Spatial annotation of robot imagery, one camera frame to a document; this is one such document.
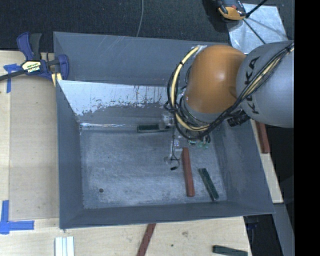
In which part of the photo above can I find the black cylinder on white bracket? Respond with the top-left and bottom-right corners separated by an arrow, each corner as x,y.
226,111 -> 251,128

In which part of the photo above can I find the red-brown flat block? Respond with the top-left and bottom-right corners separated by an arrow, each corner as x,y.
181,147 -> 196,198
136,223 -> 157,256

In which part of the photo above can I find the pale wood board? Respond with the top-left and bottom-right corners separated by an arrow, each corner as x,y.
8,74 -> 61,221

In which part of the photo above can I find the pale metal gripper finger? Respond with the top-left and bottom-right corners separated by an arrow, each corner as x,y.
161,112 -> 176,132
163,136 -> 184,164

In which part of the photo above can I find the dark green flat block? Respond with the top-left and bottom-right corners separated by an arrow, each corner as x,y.
212,244 -> 249,256
136,124 -> 161,134
197,167 -> 220,202

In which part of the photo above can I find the grey metal bin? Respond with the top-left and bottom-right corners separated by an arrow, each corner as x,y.
52,31 -> 276,230

